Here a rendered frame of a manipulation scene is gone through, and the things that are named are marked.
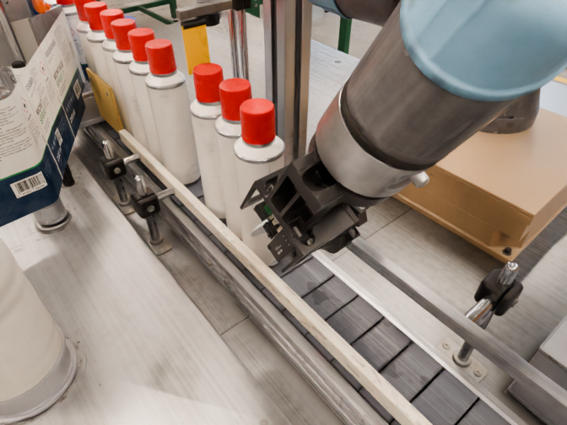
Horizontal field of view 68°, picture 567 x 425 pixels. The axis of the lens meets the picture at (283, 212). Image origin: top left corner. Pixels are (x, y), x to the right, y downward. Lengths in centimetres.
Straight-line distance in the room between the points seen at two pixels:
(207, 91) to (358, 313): 29
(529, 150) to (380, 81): 53
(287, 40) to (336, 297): 32
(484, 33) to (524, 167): 51
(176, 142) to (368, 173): 39
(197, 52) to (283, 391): 39
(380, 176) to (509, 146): 48
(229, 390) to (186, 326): 9
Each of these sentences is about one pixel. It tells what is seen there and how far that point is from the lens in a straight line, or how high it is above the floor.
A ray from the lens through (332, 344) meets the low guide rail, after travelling 42.
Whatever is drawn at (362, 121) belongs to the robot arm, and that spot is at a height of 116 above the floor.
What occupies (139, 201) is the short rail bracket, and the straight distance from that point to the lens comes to 58.
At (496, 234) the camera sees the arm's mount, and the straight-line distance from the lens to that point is 65.
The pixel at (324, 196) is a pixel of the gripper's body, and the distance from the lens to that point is 28.
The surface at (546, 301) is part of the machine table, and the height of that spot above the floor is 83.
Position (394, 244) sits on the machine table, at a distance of 64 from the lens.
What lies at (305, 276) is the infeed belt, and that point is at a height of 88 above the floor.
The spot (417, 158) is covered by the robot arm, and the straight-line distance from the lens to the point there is 24.
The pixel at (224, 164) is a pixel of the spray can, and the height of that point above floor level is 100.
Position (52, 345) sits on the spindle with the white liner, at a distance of 44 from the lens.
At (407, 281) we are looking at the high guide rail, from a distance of 42.
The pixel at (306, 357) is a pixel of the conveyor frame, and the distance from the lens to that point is 46.
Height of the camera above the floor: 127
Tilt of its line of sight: 42 degrees down
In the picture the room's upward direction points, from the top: straight up
